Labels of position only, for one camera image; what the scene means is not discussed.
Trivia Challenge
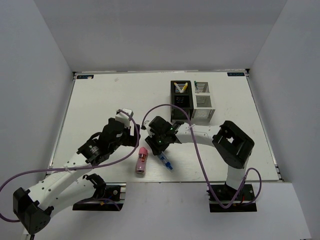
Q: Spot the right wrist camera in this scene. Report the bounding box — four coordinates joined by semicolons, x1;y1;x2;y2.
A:
140;120;154;137

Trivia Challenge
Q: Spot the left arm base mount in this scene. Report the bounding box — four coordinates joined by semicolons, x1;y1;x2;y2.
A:
72;183;127;212

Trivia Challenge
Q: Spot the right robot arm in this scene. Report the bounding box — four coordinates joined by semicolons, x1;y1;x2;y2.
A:
143;116;255;200

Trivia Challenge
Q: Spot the black slotted pen holder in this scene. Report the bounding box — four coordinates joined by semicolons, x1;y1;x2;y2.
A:
170;80;194;122

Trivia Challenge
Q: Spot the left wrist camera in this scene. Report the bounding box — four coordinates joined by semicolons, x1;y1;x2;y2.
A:
115;108;134;129

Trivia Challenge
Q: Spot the green capped pen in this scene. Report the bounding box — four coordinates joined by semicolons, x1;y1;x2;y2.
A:
194;81;200;93

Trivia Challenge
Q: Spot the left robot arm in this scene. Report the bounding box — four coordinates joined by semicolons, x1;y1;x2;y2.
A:
13;114;140;235

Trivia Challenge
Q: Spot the white slotted pen holder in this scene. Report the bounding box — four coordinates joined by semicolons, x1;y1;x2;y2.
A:
191;81;216;123

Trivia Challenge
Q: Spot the right blue table label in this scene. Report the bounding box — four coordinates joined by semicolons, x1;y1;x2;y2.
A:
227;72;245;77

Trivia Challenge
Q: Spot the pink glue stick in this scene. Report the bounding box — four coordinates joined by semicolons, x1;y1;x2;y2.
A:
135;147;149;175

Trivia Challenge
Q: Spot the yellow capped white marker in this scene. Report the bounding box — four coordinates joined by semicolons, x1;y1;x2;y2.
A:
174;82;183;93

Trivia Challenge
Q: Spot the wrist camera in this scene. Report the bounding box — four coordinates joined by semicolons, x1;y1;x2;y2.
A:
115;108;134;129
140;120;154;137

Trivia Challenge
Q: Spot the blue correction tape pen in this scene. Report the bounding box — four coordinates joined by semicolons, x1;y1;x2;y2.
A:
157;152;173;171

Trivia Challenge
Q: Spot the blue table label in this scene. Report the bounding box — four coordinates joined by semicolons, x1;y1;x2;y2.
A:
76;74;94;80
227;72;245;77

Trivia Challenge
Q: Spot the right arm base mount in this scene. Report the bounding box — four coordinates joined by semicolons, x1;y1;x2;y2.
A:
203;182;258;214

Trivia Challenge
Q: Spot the yellow white pen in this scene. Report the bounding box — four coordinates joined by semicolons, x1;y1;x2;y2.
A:
181;83;188;93

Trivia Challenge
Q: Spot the left blue table label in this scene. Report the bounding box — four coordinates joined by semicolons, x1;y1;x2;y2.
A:
76;74;94;80

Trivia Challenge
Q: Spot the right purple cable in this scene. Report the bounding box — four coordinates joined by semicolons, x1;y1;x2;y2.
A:
141;104;262;209

